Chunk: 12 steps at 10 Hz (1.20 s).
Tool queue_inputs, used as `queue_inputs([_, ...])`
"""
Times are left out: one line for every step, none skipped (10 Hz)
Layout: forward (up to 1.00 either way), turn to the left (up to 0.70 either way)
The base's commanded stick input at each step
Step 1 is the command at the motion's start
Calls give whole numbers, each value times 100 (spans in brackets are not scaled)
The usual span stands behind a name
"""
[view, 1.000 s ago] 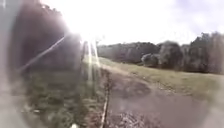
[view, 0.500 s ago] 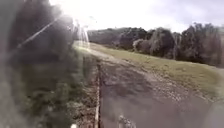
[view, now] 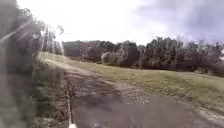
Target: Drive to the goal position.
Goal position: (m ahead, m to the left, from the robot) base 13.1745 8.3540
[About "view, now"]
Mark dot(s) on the row of dark trees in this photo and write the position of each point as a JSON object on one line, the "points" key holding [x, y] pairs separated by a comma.
{"points": [[150, 55]]}

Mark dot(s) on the rough grass verge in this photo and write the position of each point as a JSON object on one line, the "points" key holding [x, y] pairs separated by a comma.
{"points": [[50, 96]]}

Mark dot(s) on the green grass sports field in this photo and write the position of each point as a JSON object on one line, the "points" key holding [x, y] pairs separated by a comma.
{"points": [[160, 81]]}

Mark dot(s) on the pale kerb line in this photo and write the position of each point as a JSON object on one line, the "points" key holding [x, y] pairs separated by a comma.
{"points": [[69, 106]]}

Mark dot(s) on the robot's own part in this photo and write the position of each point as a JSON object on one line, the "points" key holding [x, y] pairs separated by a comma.
{"points": [[72, 126]]}

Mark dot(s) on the dark wooded bank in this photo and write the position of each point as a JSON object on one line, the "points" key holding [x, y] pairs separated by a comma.
{"points": [[16, 56]]}

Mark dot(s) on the grey-brown dirt track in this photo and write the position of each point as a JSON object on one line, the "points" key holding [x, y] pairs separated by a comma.
{"points": [[106, 106]]}

